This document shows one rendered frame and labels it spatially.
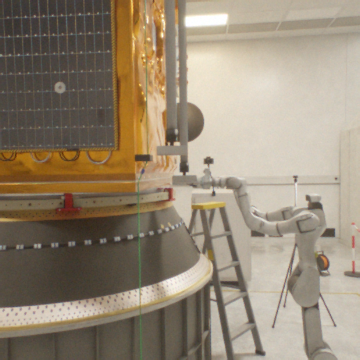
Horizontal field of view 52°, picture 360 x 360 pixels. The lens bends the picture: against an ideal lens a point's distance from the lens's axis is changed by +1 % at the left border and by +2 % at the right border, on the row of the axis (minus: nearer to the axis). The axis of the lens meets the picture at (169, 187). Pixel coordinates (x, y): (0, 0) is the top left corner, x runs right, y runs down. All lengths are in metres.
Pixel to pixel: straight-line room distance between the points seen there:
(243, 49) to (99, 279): 9.04
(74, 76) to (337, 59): 9.48
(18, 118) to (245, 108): 8.61
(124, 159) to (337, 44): 9.58
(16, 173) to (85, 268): 0.57
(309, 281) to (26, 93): 1.84
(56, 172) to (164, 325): 0.98
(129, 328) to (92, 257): 0.40
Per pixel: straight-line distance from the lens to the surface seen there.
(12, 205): 2.01
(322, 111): 10.47
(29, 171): 1.84
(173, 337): 2.23
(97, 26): 1.79
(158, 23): 2.58
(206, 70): 10.23
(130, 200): 2.11
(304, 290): 2.41
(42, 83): 1.81
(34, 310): 1.89
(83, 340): 1.93
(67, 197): 1.96
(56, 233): 1.98
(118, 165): 1.69
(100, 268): 1.95
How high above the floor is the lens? 1.84
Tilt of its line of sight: 2 degrees down
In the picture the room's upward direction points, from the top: 1 degrees counter-clockwise
